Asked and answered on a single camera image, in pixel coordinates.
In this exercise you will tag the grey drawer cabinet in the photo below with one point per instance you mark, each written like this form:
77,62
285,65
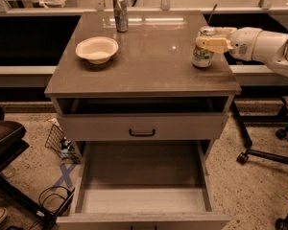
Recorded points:
151,73

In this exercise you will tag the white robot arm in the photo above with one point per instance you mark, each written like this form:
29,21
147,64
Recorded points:
269,48

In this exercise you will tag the white paper bowl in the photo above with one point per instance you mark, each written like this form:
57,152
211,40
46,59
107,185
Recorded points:
97,50

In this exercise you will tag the green 7up soda can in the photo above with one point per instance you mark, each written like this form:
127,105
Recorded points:
201,57

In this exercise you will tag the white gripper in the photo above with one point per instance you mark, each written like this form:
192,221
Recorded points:
242,43

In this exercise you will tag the black wire basket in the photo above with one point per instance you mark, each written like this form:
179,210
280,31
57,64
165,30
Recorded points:
60,145

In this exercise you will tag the closed top drawer black handle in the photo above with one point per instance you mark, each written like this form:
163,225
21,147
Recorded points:
134,127

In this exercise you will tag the dark chair left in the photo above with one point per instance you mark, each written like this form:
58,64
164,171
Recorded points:
11,146

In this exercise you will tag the open middle drawer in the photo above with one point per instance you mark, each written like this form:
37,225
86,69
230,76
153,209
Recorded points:
143,186

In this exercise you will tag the silver blue energy drink can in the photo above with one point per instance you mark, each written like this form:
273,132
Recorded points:
120,15

